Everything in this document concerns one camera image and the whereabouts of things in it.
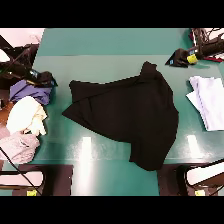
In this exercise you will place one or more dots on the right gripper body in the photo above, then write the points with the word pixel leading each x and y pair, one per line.
pixel 180 57

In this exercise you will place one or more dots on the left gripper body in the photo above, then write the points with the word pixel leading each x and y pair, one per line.
pixel 45 80

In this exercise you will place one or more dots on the black T-shirt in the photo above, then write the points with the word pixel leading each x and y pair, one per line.
pixel 133 113

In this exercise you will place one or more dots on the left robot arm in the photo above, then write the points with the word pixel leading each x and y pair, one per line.
pixel 20 178

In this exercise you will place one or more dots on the purple garment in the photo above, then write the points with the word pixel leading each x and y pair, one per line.
pixel 28 91

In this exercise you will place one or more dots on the cream garment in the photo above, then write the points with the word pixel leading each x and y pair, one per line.
pixel 25 115

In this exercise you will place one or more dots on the white garment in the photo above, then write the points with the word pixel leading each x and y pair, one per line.
pixel 210 101

